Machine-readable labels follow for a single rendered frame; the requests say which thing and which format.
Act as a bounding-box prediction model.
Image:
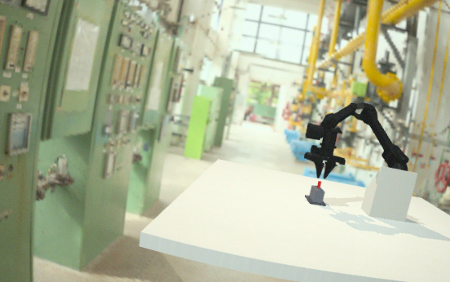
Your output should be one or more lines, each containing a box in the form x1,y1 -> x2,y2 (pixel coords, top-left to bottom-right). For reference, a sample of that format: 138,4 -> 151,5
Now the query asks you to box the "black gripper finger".
323,162 -> 338,179
314,161 -> 324,178

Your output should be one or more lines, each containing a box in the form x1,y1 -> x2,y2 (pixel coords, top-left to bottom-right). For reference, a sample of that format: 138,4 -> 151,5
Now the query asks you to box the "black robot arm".
306,102 -> 409,171

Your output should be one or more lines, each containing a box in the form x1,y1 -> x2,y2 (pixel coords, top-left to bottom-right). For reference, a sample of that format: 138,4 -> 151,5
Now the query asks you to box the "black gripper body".
304,141 -> 345,165

